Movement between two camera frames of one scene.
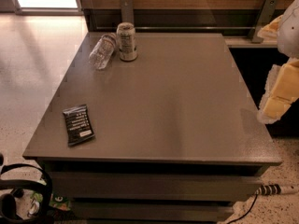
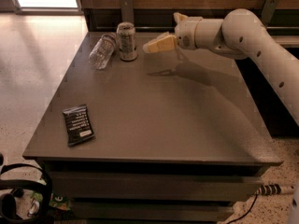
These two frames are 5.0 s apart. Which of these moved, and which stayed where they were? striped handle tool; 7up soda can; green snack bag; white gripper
Moved: white gripper
Stayed: green snack bag; striped handle tool; 7up soda can
